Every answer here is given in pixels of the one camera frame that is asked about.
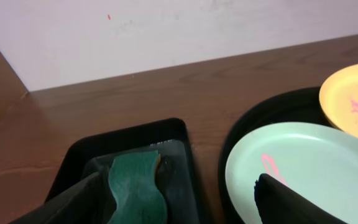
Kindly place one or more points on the black round tray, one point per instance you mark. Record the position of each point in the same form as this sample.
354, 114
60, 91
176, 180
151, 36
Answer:
294, 106

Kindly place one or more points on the black rectangular tray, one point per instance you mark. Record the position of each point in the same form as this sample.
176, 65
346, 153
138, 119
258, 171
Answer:
180, 180

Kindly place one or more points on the yellow plate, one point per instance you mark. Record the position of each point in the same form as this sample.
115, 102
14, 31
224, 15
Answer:
338, 98

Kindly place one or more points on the mint green plate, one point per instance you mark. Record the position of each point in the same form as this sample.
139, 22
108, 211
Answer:
315, 161

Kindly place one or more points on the green scouring sponge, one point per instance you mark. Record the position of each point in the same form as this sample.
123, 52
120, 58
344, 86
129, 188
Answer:
131, 180

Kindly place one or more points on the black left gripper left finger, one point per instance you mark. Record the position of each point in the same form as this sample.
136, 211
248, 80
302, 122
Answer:
88, 201

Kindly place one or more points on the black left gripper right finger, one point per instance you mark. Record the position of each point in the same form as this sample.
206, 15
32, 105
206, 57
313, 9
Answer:
276, 203

